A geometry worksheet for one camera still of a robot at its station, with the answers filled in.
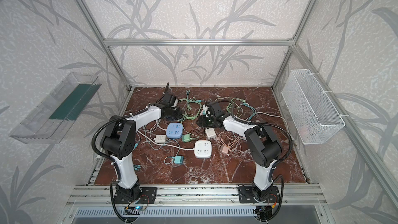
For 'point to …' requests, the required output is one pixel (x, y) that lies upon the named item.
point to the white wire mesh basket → (313, 116)
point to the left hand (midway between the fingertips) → (184, 111)
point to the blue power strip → (174, 130)
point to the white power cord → (165, 143)
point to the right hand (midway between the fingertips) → (199, 117)
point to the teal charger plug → (179, 159)
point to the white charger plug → (211, 132)
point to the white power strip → (202, 149)
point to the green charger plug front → (186, 138)
